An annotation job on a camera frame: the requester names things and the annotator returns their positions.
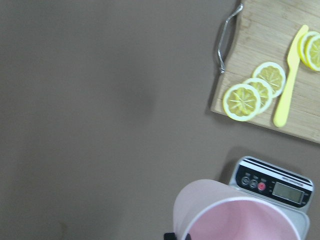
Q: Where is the lemon slice front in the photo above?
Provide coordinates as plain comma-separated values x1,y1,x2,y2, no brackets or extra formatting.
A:
222,83,261,122

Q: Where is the yellow plastic knife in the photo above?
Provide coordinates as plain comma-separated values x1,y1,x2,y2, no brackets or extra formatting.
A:
273,24,309,128

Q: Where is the lemon slice pair outer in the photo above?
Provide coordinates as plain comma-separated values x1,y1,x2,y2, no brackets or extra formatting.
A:
298,31,320,69

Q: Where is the lemon slice back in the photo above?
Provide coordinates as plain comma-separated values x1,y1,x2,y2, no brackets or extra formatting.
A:
252,61,287,98

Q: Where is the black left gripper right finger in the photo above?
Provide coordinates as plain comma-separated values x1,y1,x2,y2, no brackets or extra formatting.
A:
185,234,192,240

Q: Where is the lemon slice middle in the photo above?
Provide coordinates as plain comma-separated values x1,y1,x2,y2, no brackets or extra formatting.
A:
243,77,273,114

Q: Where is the lemon slice pair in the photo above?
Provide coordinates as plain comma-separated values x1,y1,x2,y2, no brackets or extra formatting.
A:
304,34,320,72
298,31,320,69

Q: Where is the digital kitchen scale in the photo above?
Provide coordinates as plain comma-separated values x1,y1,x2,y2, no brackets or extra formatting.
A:
228,156,315,240

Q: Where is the pink plastic cup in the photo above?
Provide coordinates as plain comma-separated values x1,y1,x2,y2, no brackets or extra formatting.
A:
173,179,301,240

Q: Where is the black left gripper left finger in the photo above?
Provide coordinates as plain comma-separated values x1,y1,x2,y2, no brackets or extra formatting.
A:
163,232,177,240

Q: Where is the wooden cutting board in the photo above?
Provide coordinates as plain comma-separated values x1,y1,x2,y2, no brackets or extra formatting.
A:
211,0,320,143

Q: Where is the lemon slice pair inner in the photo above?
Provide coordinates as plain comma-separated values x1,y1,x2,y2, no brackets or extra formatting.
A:
304,34,320,72

